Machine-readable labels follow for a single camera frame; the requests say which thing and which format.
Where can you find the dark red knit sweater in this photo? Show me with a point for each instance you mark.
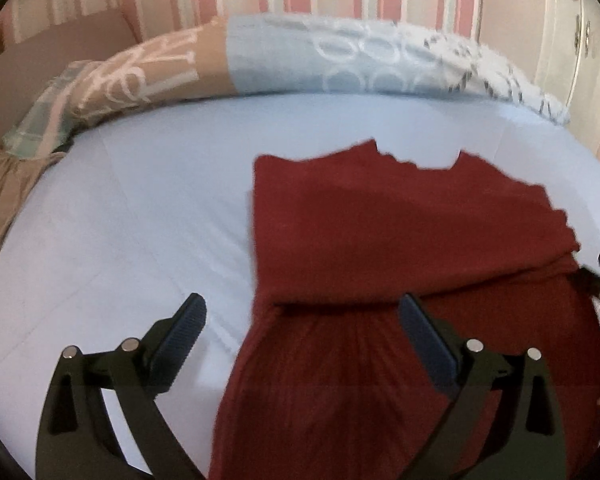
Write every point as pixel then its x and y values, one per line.
pixel 326 384

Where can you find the white wardrobe with red dots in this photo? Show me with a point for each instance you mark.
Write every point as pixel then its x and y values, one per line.
pixel 569 64

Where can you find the tan bed skirt fabric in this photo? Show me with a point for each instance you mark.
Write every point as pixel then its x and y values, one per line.
pixel 17 178

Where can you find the light blue bed sheet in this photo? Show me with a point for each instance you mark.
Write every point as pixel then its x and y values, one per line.
pixel 149 208

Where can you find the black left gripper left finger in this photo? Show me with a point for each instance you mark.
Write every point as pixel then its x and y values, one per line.
pixel 76 439

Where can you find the brown headboard panel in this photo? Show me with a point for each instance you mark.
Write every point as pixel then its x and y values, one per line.
pixel 26 68

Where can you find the green plaid cloth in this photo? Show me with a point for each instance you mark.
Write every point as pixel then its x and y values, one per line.
pixel 49 121

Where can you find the blue and tan patterned pillow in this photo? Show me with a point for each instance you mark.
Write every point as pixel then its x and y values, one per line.
pixel 298 53

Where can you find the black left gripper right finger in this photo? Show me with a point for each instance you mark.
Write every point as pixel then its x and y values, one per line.
pixel 503 420

